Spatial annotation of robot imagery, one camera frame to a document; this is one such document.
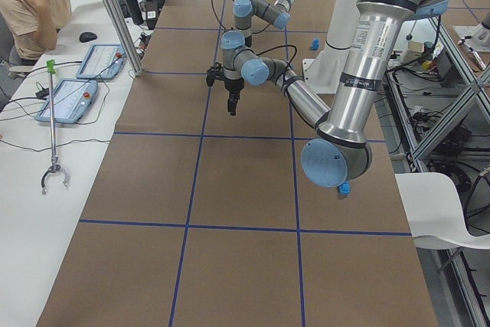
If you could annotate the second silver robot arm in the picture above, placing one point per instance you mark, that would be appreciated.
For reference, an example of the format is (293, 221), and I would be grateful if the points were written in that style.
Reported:
(240, 64)

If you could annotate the white chair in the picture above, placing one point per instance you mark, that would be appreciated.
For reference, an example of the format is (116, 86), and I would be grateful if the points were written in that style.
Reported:
(434, 212)

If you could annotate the aluminium frame post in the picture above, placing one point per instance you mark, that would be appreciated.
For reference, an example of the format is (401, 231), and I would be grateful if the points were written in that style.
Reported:
(116, 16)

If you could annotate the teach pendant near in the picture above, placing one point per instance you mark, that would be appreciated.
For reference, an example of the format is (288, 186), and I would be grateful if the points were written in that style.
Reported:
(72, 98)

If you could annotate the black computer mouse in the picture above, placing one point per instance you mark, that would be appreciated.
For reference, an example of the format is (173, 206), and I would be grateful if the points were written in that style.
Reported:
(87, 36)

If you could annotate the teach pendant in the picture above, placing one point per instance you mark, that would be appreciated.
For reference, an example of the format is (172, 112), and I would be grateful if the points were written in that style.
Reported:
(102, 61)
(72, 98)

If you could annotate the blue block far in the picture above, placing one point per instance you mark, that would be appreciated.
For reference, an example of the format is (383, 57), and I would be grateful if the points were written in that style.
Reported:
(344, 189)

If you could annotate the white pedestal column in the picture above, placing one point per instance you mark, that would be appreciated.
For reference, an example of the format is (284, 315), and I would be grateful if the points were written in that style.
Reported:
(322, 73)

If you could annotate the black water bottle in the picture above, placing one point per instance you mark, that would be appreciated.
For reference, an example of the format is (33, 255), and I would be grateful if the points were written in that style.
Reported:
(135, 11)

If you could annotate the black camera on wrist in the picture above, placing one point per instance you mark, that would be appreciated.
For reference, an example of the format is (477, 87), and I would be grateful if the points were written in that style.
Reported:
(214, 72)

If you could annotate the blue block near pedestal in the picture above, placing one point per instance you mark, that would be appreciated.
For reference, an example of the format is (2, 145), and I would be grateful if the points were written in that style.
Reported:
(315, 44)

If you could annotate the brown paper table mat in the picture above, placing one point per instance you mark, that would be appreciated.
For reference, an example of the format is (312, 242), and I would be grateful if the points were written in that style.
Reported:
(200, 218)

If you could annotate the teach pendant far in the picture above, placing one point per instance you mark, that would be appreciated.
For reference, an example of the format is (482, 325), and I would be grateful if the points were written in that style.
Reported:
(102, 61)

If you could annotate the reacher grabber tool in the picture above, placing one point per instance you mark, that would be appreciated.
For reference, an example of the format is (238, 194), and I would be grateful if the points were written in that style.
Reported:
(55, 167)

